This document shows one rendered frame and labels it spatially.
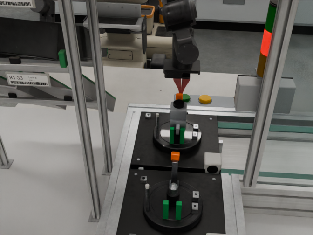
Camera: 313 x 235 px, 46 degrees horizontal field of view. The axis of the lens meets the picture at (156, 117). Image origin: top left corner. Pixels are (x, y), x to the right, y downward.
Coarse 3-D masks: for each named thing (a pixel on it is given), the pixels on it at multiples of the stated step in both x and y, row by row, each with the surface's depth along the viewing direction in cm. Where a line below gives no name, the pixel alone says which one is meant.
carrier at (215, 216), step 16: (128, 176) 95; (160, 176) 94; (192, 176) 94; (208, 176) 94; (128, 192) 90; (144, 192) 90; (160, 192) 88; (176, 192) 82; (192, 192) 86; (208, 192) 90; (128, 208) 86; (144, 208) 84; (160, 208) 84; (176, 208) 79; (192, 208) 82; (208, 208) 86; (128, 224) 83; (144, 224) 83; (160, 224) 80; (176, 224) 80; (192, 224) 81; (208, 224) 83; (224, 224) 83
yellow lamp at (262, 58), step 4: (260, 52) 76; (260, 56) 76; (264, 56) 75; (260, 60) 76; (264, 60) 75; (260, 64) 76; (264, 64) 75; (260, 68) 77; (264, 68) 76; (260, 72) 77; (260, 76) 77
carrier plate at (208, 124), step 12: (144, 120) 113; (192, 120) 113; (204, 120) 113; (216, 120) 113; (144, 132) 109; (204, 132) 109; (216, 132) 109; (144, 144) 105; (204, 144) 105; (216, 144) 105; (132, 156) 101; (144, 156) 101; (156, 156) 101; (168, 156) 101; (180, 156) 101; (192, 156) 101; (132, 168) 99; (144, 168) 99; (156, 168) 98; (168, 168) 98; (180, 168) 97; (192, 168) 97
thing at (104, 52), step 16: (0, 32) 76; (16, 32) 75; (32, 32) 74; (48, 32) 73; (80, 32) 82; (0, 48) 76; (16, 48) 75; (32, 48) 75; (48, 48) 74; (64, 48) 76; (80, 48) 84
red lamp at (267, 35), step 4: (264, 32) 73; (268, 32) 72; (264, 36) 73; (268, 36) 72; (264, 40) 73; (268, 40) 72; (264, 44) 74; (268, 44) 73; (264, 48) 74; (264, 52) 74
